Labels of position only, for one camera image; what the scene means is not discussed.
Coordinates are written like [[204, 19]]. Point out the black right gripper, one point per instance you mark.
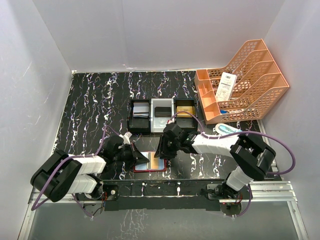
[[161, 152]]

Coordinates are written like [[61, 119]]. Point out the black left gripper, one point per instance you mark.
[[136, 156]]

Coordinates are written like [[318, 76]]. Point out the red leather card holder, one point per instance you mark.
[[142, 168]]

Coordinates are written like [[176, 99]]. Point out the white VIP chip card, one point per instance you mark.
[[140, 109]]

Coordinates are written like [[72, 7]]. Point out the gold magnetic stripe card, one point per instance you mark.
[[155, 164]]

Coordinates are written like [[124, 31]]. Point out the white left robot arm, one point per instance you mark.
[[64, 173]]

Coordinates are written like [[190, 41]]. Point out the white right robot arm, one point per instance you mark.
[[252, 155]]

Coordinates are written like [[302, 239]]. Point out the black card in white bin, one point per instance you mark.
[[162, 111]]

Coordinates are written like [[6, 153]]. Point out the black bin left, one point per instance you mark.
[[138, 125]]

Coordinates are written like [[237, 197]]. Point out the black bin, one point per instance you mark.
[[188, 124], [138, 125]]

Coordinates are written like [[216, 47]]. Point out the black bin right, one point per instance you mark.
[[188, 124]]

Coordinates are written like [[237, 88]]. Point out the white bin middle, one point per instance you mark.
[[157, 124]]

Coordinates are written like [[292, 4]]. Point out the white blue tape dispenser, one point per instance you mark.
[[224, 129]]

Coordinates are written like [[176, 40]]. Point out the white paper receipt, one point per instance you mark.
[[225, 87]]

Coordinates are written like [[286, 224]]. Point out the orange plastic desk organizer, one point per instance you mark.
[[259, 85]]

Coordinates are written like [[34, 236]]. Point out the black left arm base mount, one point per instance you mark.
[[105, 193]]

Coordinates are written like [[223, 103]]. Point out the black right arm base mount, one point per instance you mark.
[[233, 207]]

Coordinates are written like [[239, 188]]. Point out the aluminium frame rail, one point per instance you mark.
[[142, 211]]

